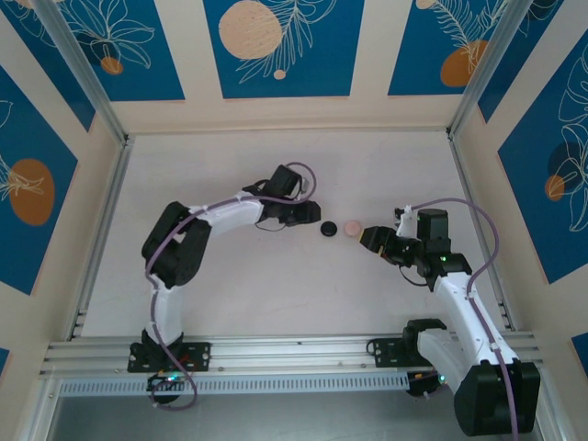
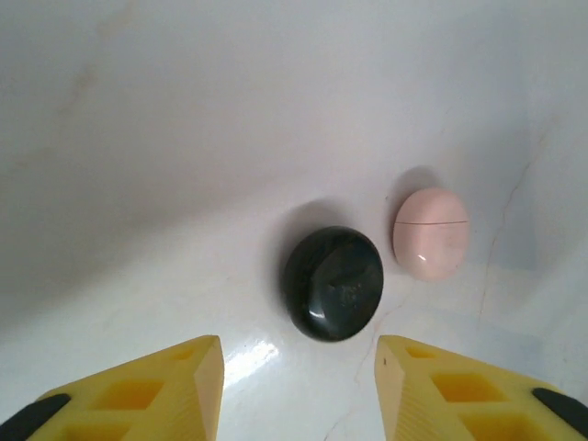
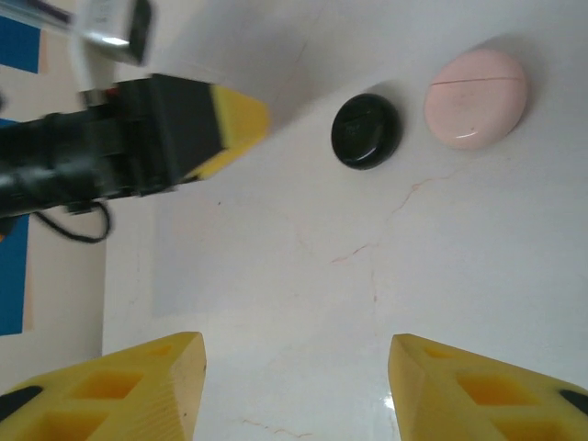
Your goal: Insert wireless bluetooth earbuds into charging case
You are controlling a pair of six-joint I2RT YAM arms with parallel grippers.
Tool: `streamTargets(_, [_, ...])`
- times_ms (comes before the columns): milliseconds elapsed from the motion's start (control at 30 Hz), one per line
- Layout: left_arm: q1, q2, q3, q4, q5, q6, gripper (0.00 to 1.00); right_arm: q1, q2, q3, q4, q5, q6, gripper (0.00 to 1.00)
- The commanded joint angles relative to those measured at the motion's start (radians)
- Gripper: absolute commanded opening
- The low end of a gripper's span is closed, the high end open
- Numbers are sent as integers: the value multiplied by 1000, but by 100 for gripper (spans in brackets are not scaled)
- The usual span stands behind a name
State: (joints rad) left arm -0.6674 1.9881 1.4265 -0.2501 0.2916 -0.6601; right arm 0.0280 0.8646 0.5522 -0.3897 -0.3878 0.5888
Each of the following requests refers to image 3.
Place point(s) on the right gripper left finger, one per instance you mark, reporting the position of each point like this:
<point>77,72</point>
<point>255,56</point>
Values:
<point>115,395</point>

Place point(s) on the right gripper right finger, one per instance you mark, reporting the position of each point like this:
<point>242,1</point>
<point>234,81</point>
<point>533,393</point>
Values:
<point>482,399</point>

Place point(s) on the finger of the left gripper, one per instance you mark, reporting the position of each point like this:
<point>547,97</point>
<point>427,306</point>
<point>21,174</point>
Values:
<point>241,117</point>

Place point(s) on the black earbud charging case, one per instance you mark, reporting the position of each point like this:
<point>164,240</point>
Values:
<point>365,131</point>

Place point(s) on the pink earbud charging case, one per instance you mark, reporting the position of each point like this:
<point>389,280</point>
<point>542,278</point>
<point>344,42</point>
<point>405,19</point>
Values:
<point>475,98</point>

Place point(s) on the blue floral wall panel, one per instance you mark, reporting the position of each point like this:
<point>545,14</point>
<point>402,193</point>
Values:
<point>13,275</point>
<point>18,46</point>

